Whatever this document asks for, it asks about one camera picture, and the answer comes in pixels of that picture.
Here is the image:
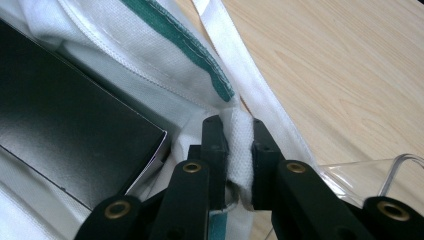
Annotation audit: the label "black cardboard box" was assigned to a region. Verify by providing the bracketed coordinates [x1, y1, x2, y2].
[0, 19, 172, 211]

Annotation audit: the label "clear plastic tray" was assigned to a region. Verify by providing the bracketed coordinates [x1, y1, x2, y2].
[263, 153, 424, 240]

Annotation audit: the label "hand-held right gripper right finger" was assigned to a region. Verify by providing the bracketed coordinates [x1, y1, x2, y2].
[251, 118, 376, 240]

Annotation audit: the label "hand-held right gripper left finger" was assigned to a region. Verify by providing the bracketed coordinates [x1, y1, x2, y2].
[149, 115, 229, 240]

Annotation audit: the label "white tote bag colourful patches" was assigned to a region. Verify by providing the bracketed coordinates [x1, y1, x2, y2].
[0, 0, 321, 240]

